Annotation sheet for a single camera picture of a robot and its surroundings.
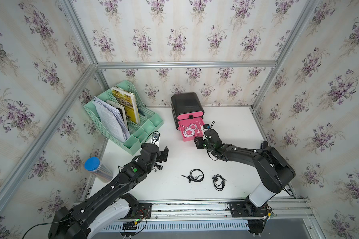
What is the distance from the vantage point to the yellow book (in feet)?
3.04

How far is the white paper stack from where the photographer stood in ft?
2.65

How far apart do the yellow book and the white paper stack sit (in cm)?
11
